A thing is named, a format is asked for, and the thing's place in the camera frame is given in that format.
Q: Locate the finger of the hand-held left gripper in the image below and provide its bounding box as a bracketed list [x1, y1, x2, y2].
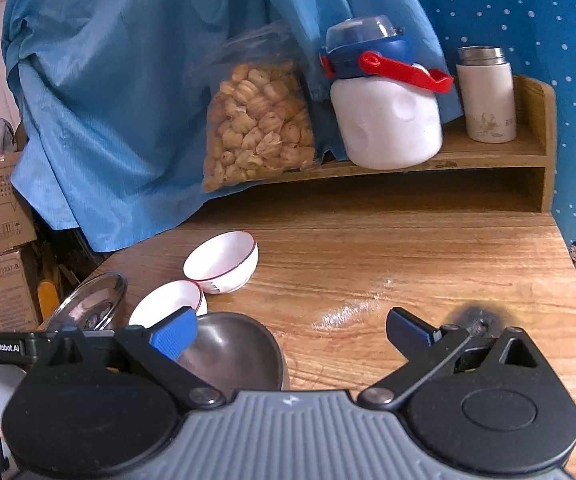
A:
[35, 326, 120, 356]

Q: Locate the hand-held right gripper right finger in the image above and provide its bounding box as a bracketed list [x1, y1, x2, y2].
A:
[358, 307, 551, 408]

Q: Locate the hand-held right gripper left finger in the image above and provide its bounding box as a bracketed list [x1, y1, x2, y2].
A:
[32, 306, 227, 408]

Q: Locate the white bowl with red rim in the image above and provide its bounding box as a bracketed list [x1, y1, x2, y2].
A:
[183, 231, 260, 295]
[128, 280, 209, 329]

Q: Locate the deep steel plate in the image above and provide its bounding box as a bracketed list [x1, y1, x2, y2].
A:
[45, 271, 129, 332]

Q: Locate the steel bowl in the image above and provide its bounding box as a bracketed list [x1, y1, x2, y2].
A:
[175, 312, 291, 394]

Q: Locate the printed cardboard box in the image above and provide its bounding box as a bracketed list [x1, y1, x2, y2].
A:
[0, 247, 44, 334]

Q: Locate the wooden shelf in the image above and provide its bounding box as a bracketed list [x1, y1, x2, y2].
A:
[203, 75, 559, 214]

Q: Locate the clear bag of snacks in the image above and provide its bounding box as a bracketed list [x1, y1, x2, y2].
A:
[201, 22, 319, 194]

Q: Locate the light blue cloth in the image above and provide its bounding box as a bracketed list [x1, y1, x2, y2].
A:
[1, 0, 451, 254]

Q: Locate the white thermos flask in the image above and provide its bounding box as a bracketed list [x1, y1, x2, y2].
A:
[456, 46, 517, 144]

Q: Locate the blue polka-dot cloth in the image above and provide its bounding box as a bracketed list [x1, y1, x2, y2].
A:
[398, 0, 576, 332]

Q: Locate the yellow wooden handle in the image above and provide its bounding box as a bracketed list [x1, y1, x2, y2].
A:
[37, 280, 62, 324]

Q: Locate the white bottle with red handle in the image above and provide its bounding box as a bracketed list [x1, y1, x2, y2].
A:
[319, 16, 455, 170]

